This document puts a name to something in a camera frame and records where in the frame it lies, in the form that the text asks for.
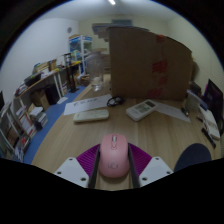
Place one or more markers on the clear plastic water jug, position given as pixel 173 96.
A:
pixel 95 68

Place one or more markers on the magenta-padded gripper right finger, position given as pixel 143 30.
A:
pixel 155 170

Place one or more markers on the black marker pen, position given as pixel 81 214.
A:
pixel 208 137

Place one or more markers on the bookshelf unit with books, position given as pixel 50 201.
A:
pixel 20 128

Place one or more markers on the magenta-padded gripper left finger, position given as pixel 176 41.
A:
pixel 71 170

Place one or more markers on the white open book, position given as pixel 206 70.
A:
pixel 210 123

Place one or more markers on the blue mouse pad with wrist rest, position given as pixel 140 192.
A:
pixel 195 155

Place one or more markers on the white air conditioner remote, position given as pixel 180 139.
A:
pixel 140 110

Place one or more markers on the ceiling tube light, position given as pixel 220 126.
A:
pixel 111 2

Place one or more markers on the white and blue cabinet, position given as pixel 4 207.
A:
pixel 80 46

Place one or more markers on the slim white remote control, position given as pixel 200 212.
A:
pixel 91 115

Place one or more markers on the black computer monitor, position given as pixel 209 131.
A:
pixel 214 96

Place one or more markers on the large brown cardboard box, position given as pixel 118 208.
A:
pixel 140 63

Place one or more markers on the black metal stand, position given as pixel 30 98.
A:
pixel 71 76

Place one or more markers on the pink computer mouse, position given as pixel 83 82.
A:
pixel 114 156

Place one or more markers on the small dark clip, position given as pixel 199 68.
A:
pixel 185 111

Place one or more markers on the round wall fixture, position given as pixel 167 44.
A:
pixel 69 30

